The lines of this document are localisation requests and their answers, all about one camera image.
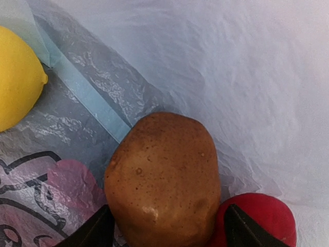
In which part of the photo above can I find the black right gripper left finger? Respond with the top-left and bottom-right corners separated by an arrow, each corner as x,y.
56,205 -> 115,247

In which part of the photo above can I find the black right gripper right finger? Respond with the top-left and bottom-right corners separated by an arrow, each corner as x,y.
224,204 -> 288,246

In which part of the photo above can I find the light blue plastic bag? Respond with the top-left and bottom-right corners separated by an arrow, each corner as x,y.
1,1 -> 328,246

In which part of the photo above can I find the red fruit in bag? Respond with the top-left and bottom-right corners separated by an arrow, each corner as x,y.
206,193 -> 297,246

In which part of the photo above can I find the pale yellow fruit in bag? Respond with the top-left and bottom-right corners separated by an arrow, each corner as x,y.
1,26 -> 48,132

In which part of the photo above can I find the brown potato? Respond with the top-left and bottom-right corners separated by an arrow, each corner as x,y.
104,112 -> 221,246

